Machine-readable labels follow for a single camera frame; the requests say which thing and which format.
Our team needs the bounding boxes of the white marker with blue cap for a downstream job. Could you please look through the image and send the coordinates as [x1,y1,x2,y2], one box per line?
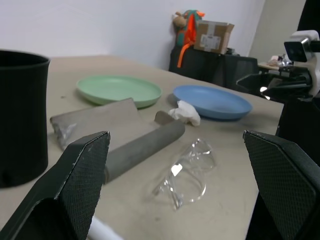
[87,216,125,240]

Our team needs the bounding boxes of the black plastic cup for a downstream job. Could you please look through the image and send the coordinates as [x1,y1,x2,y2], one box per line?
[0,49,51,189]

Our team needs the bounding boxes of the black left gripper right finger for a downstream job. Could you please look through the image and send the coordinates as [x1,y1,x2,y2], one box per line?
[242,129,320,240]

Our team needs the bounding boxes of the black mesh chair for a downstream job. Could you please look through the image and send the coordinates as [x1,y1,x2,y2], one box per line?
[222,56,259,94]

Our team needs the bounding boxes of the light wooden side table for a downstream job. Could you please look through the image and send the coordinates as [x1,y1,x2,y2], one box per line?
[257,61,286,72]

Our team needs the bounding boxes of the grey glasses case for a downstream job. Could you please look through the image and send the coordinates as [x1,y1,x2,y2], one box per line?
[49,97,186,185]

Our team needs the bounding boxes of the white tissue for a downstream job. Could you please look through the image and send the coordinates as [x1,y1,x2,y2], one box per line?
[167,100,202,127]

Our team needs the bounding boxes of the green plate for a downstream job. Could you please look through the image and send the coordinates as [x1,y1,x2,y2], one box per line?
[76,74,163,110]

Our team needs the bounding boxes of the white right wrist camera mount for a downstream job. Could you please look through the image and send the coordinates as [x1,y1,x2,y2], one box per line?
[283,29,320,97]

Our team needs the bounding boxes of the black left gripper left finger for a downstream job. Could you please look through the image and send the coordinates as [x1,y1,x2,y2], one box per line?
[0,131,111,240]

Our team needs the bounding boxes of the stuffed toy with orange vest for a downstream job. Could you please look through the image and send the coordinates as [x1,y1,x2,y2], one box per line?
[174,9,206,68]

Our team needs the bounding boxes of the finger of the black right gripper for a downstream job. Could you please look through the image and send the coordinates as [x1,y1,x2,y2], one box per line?
[260,84,312,101]
[236,73,270,87]

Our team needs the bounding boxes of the blue plate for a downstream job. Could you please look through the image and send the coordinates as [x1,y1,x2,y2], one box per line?
[172,84,253,121]

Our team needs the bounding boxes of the brown cardboard box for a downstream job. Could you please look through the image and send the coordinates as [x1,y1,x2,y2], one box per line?
[193,19,235,55]

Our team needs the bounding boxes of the clear safety glasses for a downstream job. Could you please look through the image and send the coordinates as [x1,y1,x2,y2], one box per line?
[152,137,217,211]

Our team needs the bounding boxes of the black cabinet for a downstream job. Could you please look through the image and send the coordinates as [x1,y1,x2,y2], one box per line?
[168,47,227,87]

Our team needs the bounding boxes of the brown plush toy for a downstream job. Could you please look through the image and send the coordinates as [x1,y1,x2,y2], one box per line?
[172,11,188,29]

